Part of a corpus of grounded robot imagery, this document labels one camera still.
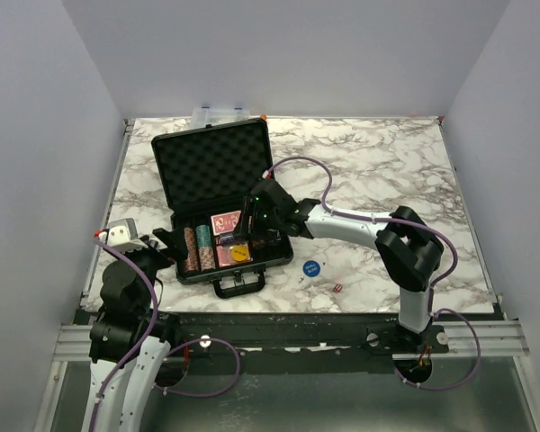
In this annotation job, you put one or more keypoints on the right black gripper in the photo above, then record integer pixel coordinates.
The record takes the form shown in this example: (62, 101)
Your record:
(250, 208)

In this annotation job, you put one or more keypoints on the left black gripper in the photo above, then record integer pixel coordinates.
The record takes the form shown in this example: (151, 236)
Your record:
(175, 241)

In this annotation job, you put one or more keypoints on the red playing card deck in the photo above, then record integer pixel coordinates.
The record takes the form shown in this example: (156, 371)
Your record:
(224, 222)

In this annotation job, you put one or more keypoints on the black poker set case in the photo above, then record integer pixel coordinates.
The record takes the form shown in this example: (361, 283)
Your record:
(209, 171)

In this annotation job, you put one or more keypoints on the blue small blind button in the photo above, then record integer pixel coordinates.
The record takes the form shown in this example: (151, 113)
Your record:
(311, 268)

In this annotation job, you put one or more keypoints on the purple grey chip stack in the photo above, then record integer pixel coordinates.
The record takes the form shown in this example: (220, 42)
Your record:
(226, 238)

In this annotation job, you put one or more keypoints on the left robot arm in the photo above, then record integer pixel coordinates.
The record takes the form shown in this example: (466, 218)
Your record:
(129, 337)

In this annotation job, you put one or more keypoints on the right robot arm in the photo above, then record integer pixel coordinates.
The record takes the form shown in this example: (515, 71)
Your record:
(410, 252)

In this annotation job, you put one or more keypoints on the orange chip stack left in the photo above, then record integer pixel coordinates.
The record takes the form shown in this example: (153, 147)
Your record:
(191, 263)

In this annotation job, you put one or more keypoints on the orange chip stack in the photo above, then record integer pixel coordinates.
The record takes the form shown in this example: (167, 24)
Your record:
(191, 263)
(207, 258)

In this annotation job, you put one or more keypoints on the green chip stack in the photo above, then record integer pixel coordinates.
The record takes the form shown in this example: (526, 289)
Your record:
(203, 236)

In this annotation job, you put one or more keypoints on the orange chip stack lower middle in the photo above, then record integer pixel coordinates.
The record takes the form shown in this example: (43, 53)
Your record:
(207, 258)

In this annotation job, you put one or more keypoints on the yellow big blind button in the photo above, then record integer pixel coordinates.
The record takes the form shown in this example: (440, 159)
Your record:
(239, 253)

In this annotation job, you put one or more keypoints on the red card deck in case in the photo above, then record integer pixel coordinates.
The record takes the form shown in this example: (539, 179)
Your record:
(223, 255)

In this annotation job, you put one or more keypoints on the clear plastic box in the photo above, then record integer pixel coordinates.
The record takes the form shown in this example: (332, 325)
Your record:
(206, 115)

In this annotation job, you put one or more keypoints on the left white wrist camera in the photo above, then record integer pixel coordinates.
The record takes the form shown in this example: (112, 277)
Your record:
(121, 235)

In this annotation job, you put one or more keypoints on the black mounting rail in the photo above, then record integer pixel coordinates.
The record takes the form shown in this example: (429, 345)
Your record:
(222, 343)

